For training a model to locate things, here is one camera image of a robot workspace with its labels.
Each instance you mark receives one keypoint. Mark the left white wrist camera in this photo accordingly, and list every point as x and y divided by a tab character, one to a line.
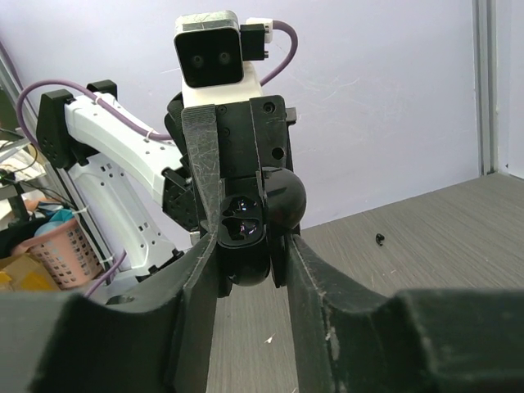
216	55

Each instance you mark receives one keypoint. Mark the cardboard box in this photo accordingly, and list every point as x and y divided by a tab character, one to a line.
24	273

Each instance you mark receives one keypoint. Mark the pink laundry basket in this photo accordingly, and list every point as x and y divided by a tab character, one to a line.
65	252

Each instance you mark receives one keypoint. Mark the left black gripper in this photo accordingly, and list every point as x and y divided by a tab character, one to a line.
234	140

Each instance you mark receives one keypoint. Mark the black earbud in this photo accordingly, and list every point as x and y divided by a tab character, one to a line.
379	239

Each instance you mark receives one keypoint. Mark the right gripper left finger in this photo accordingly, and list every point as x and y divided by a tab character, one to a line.
154	338

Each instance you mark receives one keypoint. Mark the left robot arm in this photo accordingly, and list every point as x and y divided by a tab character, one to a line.
104	149

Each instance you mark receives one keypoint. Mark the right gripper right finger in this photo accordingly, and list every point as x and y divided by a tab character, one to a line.
348	338

